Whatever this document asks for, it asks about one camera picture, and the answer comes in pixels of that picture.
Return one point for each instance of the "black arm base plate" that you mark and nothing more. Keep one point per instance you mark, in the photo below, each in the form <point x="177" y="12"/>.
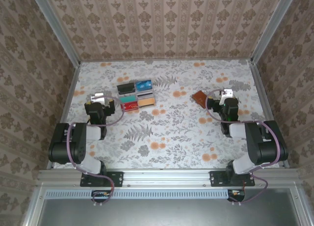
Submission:
<point x="216" y="179"/>
<point x="117" y="179"/>

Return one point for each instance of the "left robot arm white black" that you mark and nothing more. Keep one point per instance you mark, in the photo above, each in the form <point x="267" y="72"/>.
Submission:
<point x="78" y="147"/>

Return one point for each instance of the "red credit card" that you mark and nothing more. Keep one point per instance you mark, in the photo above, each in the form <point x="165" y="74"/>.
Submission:
<point x="130" y="106"/>

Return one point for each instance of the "white black striped card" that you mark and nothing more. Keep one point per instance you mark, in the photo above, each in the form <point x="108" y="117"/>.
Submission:
<point x="145" y="95"/>

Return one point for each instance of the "aluminium frame post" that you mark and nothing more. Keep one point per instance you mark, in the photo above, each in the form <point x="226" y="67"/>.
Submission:
<point x="56" y="29"/>
<point x="272" y="27"/>

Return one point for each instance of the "aluminium table side rail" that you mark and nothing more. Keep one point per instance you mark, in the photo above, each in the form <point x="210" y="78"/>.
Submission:
<point x="262" y="95"/>
<point x="71" y="93"/>

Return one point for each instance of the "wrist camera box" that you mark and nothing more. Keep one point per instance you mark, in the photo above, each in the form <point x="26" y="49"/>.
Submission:
<point x="99" y="98"/>
<point x="227" y="92"/>

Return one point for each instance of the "black control board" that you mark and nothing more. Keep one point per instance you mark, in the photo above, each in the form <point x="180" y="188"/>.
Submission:
<point x="236" y="195"/>
<point x="100" y="195"/>

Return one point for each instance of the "thin aluminium table rail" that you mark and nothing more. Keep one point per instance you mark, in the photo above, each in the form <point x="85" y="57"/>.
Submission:
<point x="166" y="59"/>

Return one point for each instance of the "tan credit card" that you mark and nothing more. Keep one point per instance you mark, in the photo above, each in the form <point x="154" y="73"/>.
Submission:
<point x="146" y="102"/>

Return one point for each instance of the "grey metal panel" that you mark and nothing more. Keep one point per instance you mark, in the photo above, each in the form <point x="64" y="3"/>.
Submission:
<point x="166" y="213"/>

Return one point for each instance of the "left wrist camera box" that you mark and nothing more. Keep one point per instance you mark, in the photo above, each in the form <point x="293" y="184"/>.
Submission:
<point x="99" y="98"/>

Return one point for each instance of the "teal credit card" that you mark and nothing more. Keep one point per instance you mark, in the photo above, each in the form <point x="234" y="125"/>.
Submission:
<point x="128" y="99"/>

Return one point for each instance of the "brown leather card holder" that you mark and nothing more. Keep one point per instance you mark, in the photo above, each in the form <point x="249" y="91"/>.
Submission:
<point x="200" y="99"/>

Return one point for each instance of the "black credit card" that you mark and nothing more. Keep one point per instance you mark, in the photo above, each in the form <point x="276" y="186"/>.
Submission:
<point x="126" y="88"/>

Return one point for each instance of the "wide aluminium mounting rail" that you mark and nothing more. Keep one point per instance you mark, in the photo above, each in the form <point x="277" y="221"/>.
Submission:
<point x="166" y="178"/>

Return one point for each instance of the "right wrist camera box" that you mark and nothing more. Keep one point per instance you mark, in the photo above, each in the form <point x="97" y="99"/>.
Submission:
<point x="227" y="92"/>

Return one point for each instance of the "blue credit card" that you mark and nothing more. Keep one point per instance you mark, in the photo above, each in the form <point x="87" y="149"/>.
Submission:
<point x="144" y="86"/>

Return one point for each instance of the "floral patterned table cover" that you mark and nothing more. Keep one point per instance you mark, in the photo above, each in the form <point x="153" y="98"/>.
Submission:
<point x="171" y="147"/>

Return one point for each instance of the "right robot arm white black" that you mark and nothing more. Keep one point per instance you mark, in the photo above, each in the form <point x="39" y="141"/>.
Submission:
<point x="260" y="147"/>

